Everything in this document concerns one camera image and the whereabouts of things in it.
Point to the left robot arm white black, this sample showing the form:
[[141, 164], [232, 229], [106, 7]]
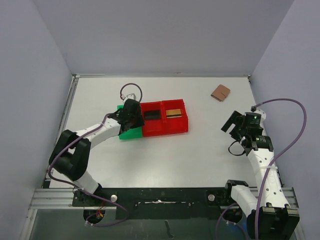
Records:
[[69, 160]]

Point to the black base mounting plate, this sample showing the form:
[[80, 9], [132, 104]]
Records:
[[161, 203]]

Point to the green plastic bin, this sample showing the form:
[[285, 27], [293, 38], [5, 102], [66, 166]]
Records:
[[132, 133]]

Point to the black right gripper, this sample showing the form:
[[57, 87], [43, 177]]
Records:
[[231, 123]]

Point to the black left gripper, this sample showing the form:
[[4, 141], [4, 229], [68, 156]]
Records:
[[135, 116]]

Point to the right red plastic bin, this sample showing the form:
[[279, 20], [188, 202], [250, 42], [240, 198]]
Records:
[[177, 125]]

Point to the black card in bin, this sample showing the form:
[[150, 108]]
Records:
[[152, 115]]

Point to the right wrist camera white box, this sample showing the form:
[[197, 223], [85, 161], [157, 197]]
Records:
[[257, 110]]

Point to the red plastic bin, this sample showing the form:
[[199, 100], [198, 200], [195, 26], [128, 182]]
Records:
[[177, 125], [152, 128]]

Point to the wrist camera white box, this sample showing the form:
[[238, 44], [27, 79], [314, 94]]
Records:
[[257, 110], [130, 96]]

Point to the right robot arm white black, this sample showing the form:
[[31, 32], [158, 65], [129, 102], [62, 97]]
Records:
[[269, 215]]

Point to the aluminium front rail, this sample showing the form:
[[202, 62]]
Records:
[[62, 199]]

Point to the gold card in bin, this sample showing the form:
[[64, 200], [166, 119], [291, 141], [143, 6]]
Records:
[[173, 113]]

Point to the brown leather card holder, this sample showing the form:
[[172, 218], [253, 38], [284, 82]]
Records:
[[220, 93]]

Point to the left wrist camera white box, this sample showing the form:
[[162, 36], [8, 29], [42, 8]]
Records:
[[130, 96]]

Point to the middle red plastic bin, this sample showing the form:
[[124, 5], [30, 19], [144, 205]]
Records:
[[152, 128]]

